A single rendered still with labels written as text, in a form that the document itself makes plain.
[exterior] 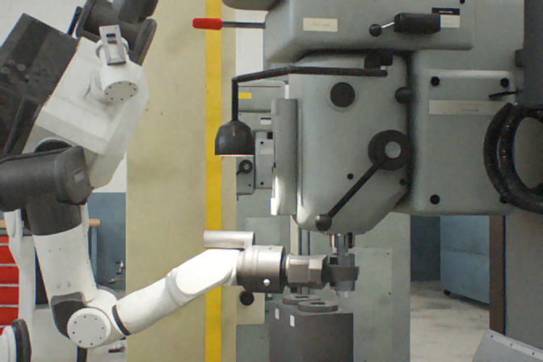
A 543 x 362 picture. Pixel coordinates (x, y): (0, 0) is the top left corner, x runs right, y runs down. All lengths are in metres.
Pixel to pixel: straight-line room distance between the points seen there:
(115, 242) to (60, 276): 8.92
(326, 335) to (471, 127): 0.59
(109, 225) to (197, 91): 7.33
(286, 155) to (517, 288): 0.55
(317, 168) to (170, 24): 1.89
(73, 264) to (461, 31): 0.81
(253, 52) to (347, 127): 9.35
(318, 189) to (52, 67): 0.59
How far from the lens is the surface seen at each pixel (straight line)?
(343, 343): 1.84
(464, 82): 1.50
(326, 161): 1.43
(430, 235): 11.37
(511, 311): 1.76
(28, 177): 1.54
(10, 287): 6.01
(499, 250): 1.78
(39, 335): 1.96
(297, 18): 1.42
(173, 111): 3.21
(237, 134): 1.43
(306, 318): 1.79
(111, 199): 10.47
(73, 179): 1.54
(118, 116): 1.66
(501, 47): 1.55
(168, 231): 3.21
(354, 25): 1.44
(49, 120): 1.62
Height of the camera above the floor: 1.41
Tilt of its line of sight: level
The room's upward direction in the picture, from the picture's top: straight up
